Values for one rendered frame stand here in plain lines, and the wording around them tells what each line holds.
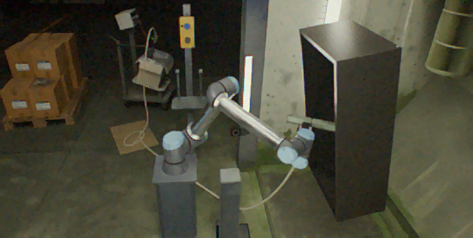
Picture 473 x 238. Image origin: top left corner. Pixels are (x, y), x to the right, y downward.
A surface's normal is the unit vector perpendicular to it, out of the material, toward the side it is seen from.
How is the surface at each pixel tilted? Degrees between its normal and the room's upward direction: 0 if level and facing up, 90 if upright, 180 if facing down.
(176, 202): 90
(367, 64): 91
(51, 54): 90
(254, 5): 90
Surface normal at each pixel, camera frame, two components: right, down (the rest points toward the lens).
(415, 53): 0.12, 0.47
